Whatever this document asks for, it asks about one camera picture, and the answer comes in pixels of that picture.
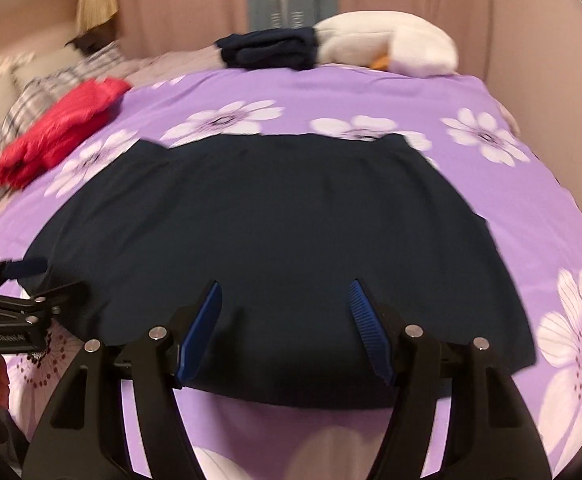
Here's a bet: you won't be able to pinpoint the pink curtain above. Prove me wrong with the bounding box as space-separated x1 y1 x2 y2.
111 0 502 68

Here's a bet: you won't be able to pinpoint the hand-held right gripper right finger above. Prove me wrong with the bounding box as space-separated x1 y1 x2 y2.
348 277 554 480

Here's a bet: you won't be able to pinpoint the folded dark navy clothes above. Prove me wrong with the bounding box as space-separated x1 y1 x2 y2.
215 27 319 71

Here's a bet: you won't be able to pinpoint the purple floral bedsheet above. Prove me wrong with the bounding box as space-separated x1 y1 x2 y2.
0 67 582 480

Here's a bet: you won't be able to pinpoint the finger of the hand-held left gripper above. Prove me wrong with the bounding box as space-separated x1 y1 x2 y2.
0 280 86 323
0 257 48 286

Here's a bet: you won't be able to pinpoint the red cloth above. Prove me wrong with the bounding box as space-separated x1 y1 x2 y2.
0 77 132 191

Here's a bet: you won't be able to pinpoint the dark navy shirt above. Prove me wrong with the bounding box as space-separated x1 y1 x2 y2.
21 132 537 408

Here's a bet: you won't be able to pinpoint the white plush toy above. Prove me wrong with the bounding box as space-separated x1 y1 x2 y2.
313 12 459 77

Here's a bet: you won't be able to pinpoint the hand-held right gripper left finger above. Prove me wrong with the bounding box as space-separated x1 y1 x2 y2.
21 280 223 480

